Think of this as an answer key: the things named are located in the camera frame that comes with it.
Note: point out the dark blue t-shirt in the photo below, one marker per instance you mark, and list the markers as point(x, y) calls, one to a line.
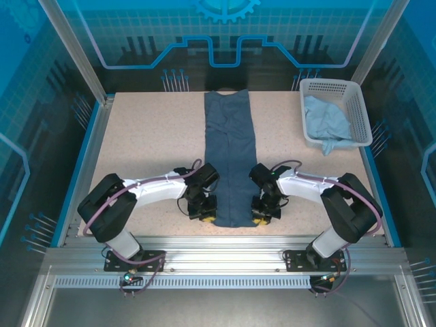
point(231, 143)

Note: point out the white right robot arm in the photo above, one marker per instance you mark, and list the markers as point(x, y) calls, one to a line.
point(299, 185)

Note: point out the connector with green light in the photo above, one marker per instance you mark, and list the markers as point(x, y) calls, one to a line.
point(130, 274)
point(328, 277)

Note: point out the light blue t-shirt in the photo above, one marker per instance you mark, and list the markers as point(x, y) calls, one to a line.
point(327, 119)

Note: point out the white perforated plastic basket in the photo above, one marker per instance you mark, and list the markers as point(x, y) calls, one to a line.
point(361, 112)

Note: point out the aluminium mounting rail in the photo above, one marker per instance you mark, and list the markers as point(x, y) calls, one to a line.
point(221, 253)

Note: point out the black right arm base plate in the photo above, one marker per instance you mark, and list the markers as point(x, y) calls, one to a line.
point(296, 262)

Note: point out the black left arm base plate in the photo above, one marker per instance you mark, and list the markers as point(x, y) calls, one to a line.
point(153, 264)

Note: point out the aluminium frame post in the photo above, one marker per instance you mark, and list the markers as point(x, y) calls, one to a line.
point(378, 44)
point(73, 51)

